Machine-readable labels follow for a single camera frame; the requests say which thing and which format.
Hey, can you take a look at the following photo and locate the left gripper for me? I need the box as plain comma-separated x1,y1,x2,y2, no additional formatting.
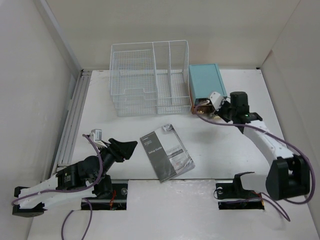
93,138,137,184

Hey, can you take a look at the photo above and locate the clear drawer with gold knob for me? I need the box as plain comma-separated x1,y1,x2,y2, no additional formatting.
202,105,220,119

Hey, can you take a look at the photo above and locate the grey Canon setup guide booklet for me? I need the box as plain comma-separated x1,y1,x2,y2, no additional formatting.
140,127,182,183

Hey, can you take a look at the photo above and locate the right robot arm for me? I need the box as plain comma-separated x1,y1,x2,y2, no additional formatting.
194,91,315,201

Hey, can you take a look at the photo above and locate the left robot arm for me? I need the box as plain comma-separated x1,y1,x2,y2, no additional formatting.
12,138,138,218

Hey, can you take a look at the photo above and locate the teal and orange drawer box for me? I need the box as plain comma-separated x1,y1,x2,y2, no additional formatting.
188,63,227,115

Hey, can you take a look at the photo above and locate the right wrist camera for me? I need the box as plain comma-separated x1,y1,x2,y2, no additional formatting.
208,92,226,111

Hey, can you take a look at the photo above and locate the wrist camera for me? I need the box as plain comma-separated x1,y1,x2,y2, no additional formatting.
208,92,226,111
89,129,106,149

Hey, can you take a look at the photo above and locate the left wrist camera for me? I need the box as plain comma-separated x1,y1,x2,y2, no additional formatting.
89,129,106,149

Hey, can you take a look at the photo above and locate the aluminium rail left side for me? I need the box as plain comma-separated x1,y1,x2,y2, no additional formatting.
46,69,92,178

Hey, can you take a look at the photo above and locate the white wire mesh organizer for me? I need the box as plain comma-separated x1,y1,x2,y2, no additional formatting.
109,40,192,117

